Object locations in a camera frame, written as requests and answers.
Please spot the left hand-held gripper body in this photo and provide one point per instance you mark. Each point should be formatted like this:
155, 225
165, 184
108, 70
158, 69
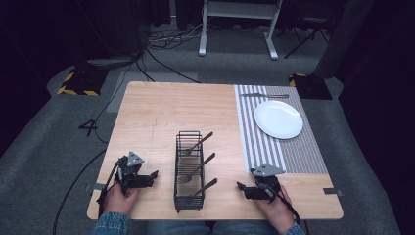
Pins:
129, 169

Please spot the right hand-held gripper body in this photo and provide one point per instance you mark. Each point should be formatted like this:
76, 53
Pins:
267, 182

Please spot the person's right hand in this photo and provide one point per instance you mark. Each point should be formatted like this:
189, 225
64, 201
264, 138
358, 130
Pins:
277, 212

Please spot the person's left hand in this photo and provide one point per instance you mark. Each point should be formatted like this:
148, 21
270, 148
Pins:
119, 200

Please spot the grey striped placemat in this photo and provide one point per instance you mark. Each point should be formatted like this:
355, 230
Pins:
257, 153

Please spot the grey tape strip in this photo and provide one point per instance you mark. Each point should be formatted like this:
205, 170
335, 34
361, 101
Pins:
96, 186
333, 191

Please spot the person's legs in jeans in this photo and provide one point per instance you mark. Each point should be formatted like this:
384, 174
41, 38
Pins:
208, 228

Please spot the white round plate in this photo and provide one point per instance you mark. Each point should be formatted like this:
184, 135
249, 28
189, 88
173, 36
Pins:
278, 119

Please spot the yellow-black striped stand base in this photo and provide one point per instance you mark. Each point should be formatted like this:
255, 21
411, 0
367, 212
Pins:
81, 81
310, 86

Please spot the black folding tripod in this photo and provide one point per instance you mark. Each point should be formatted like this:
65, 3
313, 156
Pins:
305, 36

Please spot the grey upright post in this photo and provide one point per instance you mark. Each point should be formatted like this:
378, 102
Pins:
342, 36

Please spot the white metal stand frame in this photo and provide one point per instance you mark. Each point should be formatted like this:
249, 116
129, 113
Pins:
239, 9

